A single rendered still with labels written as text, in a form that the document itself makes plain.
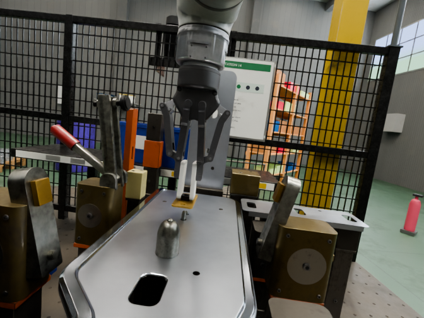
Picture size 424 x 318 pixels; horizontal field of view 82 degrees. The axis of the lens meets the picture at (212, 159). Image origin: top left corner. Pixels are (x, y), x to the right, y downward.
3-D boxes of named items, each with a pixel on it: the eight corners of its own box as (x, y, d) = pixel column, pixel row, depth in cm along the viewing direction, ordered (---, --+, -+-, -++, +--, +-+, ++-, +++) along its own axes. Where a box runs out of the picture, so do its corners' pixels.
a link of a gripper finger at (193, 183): (194, 160, 47) (198, 161, 47) (191, 195, 48) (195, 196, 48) (192, 163, 45) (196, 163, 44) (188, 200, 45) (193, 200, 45)
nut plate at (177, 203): (192, 209, 43) (192, 202, 43) (170, 206, 43) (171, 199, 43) (197, 196, 51) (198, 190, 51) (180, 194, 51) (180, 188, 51)
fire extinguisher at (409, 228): (423, 238, 341) (433, 197, 334) (405, 235, 343) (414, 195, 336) (411, 231, 365) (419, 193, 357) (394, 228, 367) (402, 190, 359)
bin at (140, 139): (187, 171, 79) (192, 130, 78) (105, 157, 86) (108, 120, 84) (201, 164, 95) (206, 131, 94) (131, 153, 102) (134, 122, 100)
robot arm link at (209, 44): (229, 26, 38) (224, 66, 39) (229, 46, 47) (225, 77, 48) (172, 21, 39) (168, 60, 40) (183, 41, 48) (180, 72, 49)
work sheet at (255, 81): (264, 142, 98) (276, 61, 94) (208, 135, 99) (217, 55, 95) (264, 141, 100) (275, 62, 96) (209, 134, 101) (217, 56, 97)
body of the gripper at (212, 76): (171, 60, 40) (166, 117, 42) (223, 65, 40) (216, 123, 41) (180, 70, 48) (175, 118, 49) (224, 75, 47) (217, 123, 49)
